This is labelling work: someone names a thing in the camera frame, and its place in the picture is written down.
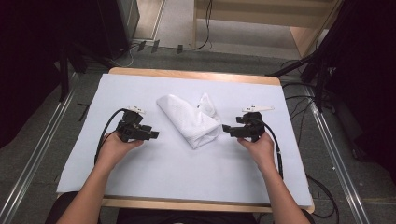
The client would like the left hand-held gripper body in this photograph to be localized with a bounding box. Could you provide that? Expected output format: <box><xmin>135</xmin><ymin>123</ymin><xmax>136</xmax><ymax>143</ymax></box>
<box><xmin>116</xmin><ymin>105</ymin><xmax>148</xmax><ymax>144</ymax></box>

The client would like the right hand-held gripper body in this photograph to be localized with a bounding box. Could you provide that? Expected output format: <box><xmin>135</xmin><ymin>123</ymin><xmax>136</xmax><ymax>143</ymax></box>
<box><xmin>235</xmin><ymin>105</ymin><xmax>276</xmax><ymax>144</ymax></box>

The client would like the white towel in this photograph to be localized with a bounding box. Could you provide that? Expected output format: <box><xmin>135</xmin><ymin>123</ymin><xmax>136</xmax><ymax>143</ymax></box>
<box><xmin>155</xmin><ymin>91</ymin><xmax>224</xmax><ymax>150</ymax></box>

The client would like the person's right hand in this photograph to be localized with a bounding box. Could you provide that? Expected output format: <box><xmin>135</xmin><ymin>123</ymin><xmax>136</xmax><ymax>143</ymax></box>
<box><xmin>237</xmin><ymin>131</ymin><xmax>278</xmax><ymax>172</ymax></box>

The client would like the person's left hand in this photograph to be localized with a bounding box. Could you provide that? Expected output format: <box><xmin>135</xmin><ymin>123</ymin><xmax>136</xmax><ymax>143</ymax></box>
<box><xmin>96</xmin><ymin>130</ymin><xmax>145</xmax><ymax>171</ymax></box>

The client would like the white table cover sheet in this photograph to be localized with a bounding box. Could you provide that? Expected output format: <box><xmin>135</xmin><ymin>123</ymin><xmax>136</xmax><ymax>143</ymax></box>
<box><xmin>56</xmin><ymin>73</ymin><xmax>314</xmax><ymax>209</ymax></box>

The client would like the wooden table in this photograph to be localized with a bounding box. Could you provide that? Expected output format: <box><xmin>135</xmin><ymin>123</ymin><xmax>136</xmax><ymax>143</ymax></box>
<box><xmin>56</xmin><ymin>66</ymin><xmax>316</xmax><ymax>215</ymax></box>

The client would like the black tripod stand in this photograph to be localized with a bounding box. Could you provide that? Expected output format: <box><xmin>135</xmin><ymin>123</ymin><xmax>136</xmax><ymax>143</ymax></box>
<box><xmin>265</xmin><ymin>46</ymin><xmax>332</xmax><ymax>113</ymax></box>

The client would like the person's dark clothing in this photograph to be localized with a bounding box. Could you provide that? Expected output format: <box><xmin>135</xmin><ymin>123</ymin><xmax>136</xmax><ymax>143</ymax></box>
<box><xmin>44</xmin><ymin>190</ymin><xmax>312</xmax><ymax>224</ymax></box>

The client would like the light wooden platform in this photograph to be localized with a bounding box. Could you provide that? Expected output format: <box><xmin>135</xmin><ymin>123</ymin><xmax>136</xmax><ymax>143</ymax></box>
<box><xmin>192</xmin><ymin>0</ymin><xmax>344</xmax><ymax>59</ymax></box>

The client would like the black curtain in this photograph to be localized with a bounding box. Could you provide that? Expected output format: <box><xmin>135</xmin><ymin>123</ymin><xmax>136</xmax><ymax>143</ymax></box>
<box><xmin>0</xmin><ymin>0</ymin><xmax>134</xmax><ymax>149</ymax></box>
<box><xmin>311</xmin><ymin>0</ymin><xmax>396</xmax><ymax>176</ymax></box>

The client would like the metal floor rail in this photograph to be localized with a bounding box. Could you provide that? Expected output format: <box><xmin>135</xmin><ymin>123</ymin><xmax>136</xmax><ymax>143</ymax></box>
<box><xmin>302</xmin><ymin>85</ymin><xmax>372</xmax><ymax>224</ymax></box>
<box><xmin>0</xmin><ymin>72</ymin><xmax>79</xmax><ymax>224</ymax></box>

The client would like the black floor cable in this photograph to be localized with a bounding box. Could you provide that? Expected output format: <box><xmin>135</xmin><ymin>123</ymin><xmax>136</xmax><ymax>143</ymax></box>
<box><xmin>305</xmin><ymin>173</ymin><xmax>340</xmax><ymax>219</ymax></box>

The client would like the black hanging cable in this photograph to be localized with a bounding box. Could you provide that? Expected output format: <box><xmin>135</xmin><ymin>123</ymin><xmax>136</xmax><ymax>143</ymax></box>
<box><xmin>177</xmin><ymin>0</ymin><xmax>215</xmax><ymax>54</ymax></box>

